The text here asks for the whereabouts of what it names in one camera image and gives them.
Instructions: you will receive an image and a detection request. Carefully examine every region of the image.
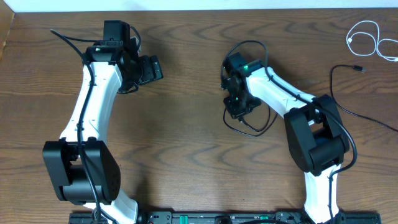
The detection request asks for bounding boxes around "white usb cable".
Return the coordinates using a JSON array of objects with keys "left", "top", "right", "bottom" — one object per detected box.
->
[{"left": 345, "top": 20, "right": 398, "bottom": 62}]

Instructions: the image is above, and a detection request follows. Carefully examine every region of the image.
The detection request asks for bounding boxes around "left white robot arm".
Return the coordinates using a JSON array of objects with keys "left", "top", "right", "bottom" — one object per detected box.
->
[{"left": 42, "top": 20, "right": 164, "bottom": 223}]

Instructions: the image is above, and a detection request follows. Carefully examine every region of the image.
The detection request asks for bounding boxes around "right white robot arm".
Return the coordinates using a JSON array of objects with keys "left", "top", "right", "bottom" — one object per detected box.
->
[{"left": 221, "top": 53, "right": 354, "bottom": 223}]

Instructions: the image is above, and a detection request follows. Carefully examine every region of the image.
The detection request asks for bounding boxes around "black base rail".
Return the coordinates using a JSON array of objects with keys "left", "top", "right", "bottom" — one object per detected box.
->
[{"left": 68, "top": 208, "right": 382, "bottom": 224}]

